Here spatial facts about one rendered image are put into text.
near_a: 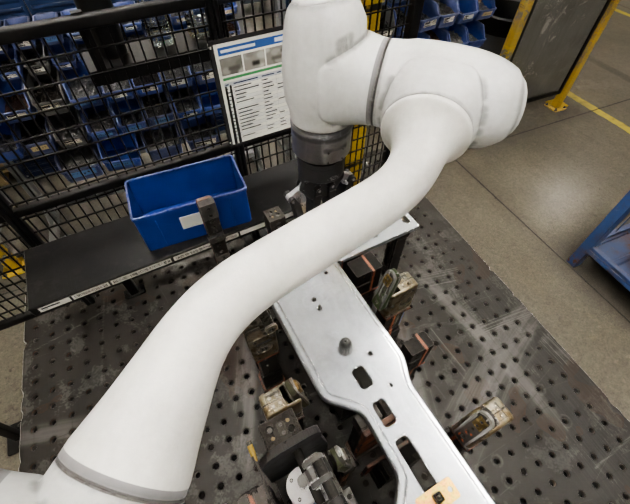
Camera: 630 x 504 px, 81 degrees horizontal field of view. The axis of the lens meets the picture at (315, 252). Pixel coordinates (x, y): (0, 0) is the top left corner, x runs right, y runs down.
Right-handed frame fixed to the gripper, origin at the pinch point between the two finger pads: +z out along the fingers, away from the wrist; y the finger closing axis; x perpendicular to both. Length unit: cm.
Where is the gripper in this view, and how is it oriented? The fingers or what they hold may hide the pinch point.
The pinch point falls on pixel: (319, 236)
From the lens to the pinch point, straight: 73.2
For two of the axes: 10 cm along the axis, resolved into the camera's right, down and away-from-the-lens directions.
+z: 0.0, 6.2, 7.8
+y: 8.8, -3.7, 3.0
